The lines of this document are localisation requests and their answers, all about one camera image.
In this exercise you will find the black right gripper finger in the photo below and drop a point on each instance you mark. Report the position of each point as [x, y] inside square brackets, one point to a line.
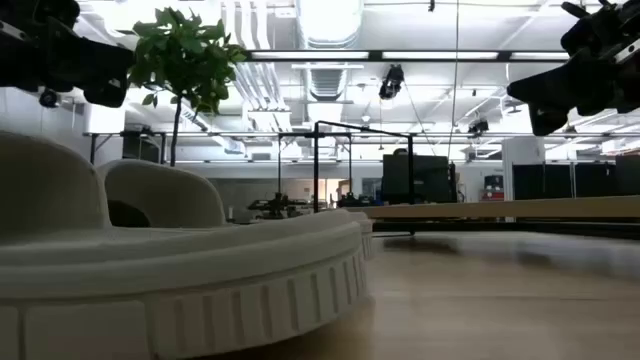
[550, 120]
[550, 85]

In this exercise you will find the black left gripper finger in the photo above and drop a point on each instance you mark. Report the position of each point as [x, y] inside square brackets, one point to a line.
[95, 65]
[107, 98]

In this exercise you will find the white pillar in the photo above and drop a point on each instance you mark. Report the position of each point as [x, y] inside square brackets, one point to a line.
[522, 155]

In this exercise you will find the black ceiling spotlight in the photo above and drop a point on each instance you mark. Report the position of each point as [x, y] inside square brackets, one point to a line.
[48, 98]
[478, 127]

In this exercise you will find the dark partition panels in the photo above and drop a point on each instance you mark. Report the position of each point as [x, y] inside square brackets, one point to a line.
[555, 180]

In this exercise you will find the green leafy plant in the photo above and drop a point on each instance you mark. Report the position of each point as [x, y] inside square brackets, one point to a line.
[185, 50]

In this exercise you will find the red box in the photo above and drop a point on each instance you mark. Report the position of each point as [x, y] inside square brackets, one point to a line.
[492, 195]

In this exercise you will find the black storage cabinet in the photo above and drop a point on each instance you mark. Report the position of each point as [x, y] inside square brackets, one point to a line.
[415, 177]

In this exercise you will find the background robot station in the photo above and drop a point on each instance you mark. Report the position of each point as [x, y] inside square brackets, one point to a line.
[275, 205]

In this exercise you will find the wooden shelf with metal frame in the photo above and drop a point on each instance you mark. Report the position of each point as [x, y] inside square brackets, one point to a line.
[500, 207]

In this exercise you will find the black overhead camera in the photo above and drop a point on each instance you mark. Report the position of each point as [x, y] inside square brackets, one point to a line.
[391, 82]

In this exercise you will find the black aluminium rig frame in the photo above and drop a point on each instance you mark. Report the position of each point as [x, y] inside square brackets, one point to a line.
[375, 55]

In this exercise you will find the silver ventilation duct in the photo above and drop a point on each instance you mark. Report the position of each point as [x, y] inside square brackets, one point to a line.
[330, 20]

